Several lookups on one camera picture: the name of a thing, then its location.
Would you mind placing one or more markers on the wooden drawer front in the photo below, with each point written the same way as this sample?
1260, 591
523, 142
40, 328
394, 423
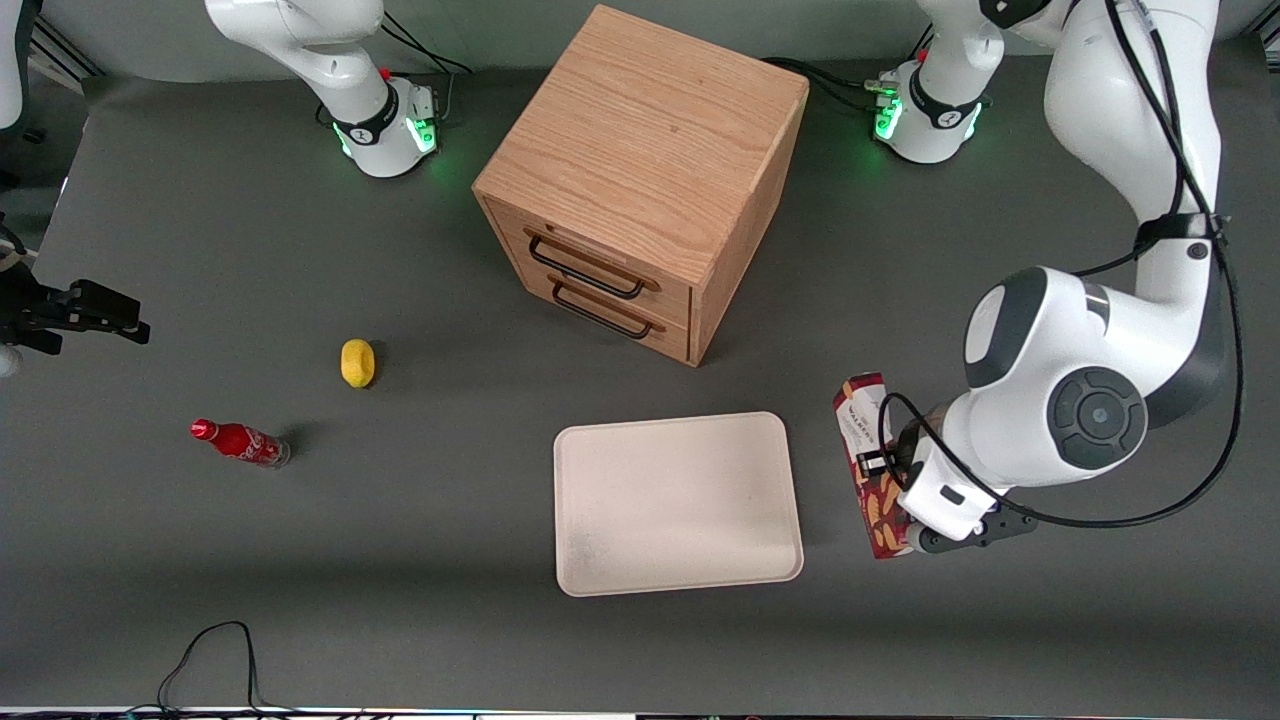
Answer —
510, 225
520, 268

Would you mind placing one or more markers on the white rectangular tray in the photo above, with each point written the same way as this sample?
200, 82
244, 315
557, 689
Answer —
670, 510

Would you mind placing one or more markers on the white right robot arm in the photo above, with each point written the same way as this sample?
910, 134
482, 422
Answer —
300, 30

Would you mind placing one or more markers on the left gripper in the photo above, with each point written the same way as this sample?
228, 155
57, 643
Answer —
908, 449

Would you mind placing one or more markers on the yellow lemon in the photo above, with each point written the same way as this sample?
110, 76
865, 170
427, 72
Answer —
357, 363

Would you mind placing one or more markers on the wooden drawer cabinet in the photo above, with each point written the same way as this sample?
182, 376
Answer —
650, 130

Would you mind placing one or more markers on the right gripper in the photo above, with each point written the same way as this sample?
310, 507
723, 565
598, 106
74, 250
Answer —
28, 309

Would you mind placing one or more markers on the red cookie box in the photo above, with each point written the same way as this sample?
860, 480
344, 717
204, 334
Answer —
862, 420

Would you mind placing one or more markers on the aluminium frame rail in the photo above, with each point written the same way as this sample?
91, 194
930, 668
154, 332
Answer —
65, 55
1268, 36

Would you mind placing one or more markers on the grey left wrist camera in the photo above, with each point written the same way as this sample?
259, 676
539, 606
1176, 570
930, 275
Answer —
985, 530

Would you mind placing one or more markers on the red cola bottle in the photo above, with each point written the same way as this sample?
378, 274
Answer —
240, 440

